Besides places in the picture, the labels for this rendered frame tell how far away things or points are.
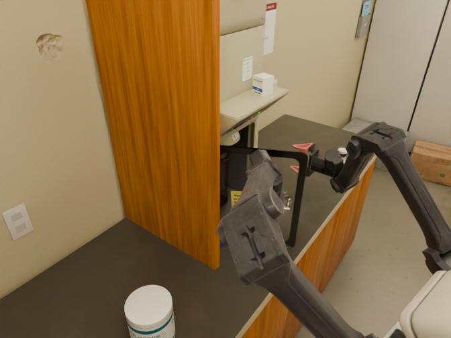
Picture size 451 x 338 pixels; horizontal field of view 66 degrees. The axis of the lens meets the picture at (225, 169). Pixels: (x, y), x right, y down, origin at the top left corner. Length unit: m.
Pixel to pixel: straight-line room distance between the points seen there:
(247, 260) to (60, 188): 0.95
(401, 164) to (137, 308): 0.79
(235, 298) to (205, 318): 0.12
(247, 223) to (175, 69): 0.57
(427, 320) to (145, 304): 0.68
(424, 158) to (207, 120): 3.12
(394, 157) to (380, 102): 3.23
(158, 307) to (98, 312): 0.28
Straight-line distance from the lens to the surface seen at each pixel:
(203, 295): 1.24
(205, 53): 0.92
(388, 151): 0.95
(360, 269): 2.77
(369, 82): 4.16
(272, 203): 0.55
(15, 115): 1.21
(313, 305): 0.60
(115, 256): 1.42
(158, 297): 1.06
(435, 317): 0.79
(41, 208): 1.36
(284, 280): 0.55
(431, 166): 3.92
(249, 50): 1.21
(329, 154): 1.34
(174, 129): 1.08
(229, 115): 1.03
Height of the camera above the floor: 1.92
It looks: 32 degrees down
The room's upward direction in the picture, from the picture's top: 1 degrees clockwise
